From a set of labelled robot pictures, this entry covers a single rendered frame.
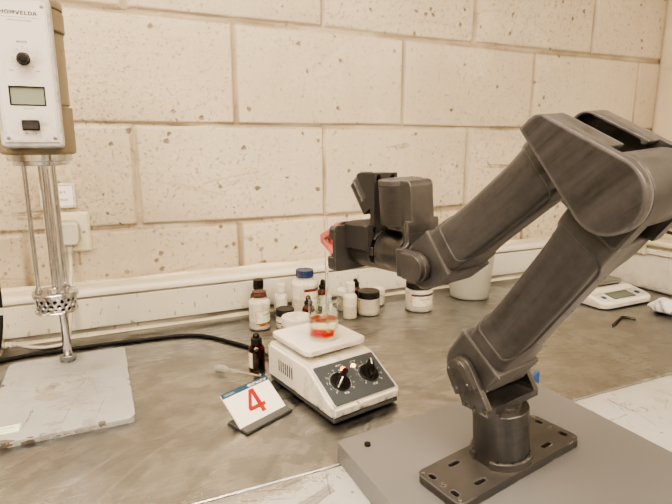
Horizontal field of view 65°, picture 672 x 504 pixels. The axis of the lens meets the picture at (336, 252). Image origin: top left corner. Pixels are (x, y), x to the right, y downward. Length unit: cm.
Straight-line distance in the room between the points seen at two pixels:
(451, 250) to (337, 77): 84
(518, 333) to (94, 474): 54
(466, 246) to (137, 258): 85
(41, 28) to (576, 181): 70
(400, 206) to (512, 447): 31
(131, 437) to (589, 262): 64
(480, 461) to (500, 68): 121
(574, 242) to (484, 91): 115
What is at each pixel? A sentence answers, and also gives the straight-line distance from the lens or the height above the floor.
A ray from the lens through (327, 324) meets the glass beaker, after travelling 86.
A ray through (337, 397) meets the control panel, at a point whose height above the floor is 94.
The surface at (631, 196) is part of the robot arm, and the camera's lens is 44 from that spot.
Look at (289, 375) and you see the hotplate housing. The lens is 88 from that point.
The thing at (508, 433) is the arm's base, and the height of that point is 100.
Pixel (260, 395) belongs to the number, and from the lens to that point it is 85.
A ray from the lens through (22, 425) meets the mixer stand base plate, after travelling 91.
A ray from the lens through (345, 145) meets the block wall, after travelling 136.
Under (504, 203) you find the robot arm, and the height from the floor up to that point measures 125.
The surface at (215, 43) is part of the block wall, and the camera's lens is 128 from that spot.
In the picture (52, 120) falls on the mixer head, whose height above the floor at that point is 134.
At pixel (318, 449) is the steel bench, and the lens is 76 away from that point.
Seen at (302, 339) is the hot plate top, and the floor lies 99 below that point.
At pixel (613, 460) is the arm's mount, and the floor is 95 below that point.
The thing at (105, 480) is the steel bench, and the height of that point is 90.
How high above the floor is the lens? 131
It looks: 12 degrees down
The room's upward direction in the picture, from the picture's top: straight up
